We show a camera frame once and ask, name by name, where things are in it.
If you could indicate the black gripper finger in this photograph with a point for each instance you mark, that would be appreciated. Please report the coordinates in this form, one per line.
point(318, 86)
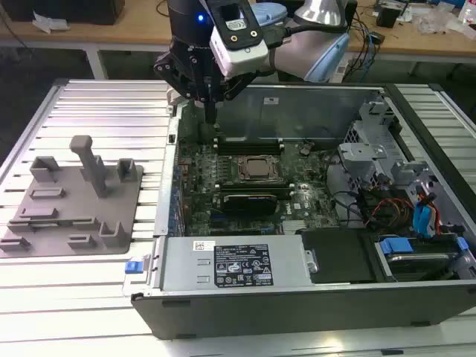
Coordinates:
point(211, 111)

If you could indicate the black RAM slot bank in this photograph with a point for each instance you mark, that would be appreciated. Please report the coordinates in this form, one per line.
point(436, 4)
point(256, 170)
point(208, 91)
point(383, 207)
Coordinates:
point(249, 145)

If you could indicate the wooden desk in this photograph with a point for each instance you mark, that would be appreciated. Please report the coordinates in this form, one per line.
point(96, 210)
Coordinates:
point(141, 33)

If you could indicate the silver CPU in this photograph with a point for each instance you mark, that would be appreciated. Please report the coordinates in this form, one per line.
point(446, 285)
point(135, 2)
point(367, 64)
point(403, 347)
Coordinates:
point(260, 168)

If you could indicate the black graphics card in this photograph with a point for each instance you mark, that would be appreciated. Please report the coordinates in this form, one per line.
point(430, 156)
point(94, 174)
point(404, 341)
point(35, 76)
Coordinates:
point(249, 204)

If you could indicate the round coin battery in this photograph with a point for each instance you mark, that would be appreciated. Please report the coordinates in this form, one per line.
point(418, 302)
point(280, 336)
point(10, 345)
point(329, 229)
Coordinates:
point(305, 150)

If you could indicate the green motherboard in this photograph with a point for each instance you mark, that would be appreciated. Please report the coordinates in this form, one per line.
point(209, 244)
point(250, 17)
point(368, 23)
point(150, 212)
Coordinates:
point(308, 186)

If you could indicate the large black box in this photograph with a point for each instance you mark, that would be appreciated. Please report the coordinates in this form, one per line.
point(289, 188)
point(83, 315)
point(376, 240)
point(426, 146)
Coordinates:
point(74, 11)

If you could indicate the silver chipset heat sink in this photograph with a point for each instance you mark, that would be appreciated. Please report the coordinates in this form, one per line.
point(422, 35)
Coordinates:
point(295, 226)

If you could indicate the crumpled white paper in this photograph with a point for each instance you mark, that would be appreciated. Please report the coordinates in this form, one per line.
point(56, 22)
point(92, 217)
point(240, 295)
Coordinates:
point(50, 23)

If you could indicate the grey power supply unit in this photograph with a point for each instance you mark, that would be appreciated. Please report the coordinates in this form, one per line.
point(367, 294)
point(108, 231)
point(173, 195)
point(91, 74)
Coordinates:
point(186, 267)

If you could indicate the metal drive cage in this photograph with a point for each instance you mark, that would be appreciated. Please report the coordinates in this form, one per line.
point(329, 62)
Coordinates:
point(366, 152)

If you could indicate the tall black box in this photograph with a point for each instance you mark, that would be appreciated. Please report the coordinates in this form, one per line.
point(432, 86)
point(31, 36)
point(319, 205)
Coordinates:
point(351, 13)

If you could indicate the blue case latch clip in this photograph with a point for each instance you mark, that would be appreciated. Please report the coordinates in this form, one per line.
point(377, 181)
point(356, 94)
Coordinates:
point(134, 267)

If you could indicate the grey parts rack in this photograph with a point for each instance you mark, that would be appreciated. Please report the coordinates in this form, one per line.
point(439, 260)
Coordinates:
point(74, 238)

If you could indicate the black plastic shroud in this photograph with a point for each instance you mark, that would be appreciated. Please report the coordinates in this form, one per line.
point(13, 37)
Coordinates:
point(334, 256)

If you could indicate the small black box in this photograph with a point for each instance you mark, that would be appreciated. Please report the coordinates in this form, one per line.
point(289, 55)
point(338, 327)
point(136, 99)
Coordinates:
point(388, 16)

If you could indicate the black open PC case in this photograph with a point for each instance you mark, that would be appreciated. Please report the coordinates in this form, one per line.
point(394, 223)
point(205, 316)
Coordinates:
point(260, 316)

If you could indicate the clear plastic bag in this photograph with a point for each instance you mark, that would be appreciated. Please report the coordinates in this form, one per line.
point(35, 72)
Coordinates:
point(439, 20)

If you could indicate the hard disk in blue carrier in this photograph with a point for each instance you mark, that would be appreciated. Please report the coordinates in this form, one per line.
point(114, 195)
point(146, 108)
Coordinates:
point(416, 260)

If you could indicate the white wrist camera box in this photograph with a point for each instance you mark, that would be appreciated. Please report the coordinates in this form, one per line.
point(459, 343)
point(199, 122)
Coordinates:
point(238, 41)

